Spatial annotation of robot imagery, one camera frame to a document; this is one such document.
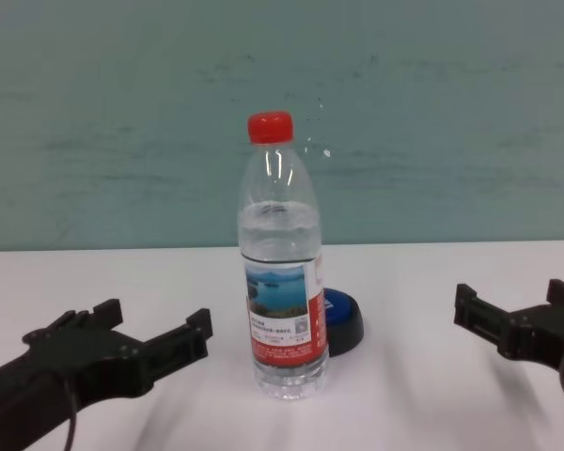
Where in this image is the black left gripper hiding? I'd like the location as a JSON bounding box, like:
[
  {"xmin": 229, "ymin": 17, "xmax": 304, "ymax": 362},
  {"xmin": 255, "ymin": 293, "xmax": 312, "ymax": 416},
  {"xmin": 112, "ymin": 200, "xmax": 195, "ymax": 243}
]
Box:
[{"xmin": 0, "ymin": 297, "xmax": 214, "ymax": 443}]

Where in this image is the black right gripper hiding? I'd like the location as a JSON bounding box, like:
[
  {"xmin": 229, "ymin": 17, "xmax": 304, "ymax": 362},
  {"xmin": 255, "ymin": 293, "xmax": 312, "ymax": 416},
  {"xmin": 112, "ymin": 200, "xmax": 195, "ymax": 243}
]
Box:
[{"xmin": 453, "ymin": 278, "xmax": 564, "ymax": 378}]

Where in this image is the blue button black base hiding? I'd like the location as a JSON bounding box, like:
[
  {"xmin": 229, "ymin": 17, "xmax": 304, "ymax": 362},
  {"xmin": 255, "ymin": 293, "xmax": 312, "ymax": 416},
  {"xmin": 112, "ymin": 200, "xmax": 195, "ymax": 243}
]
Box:
[{"xmin": 322, "ymin": 287, "xmax": 366, "ymax": 356}]

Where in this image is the clear water bottle red cap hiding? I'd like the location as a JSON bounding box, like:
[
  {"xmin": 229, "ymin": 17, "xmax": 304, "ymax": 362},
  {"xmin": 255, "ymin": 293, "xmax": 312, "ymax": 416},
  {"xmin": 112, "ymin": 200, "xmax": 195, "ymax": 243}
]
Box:
[{"xmin": 237, "ymin": 110, "xmax": 331, "ymax": 402}]

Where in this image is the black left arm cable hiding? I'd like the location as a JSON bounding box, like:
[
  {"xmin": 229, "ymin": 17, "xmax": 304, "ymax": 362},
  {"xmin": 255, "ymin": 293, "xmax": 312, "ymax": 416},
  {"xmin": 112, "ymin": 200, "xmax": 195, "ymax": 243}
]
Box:
[{"xmin": 59, "ymin": 375, "xmax": 78, "ymax": 451}]

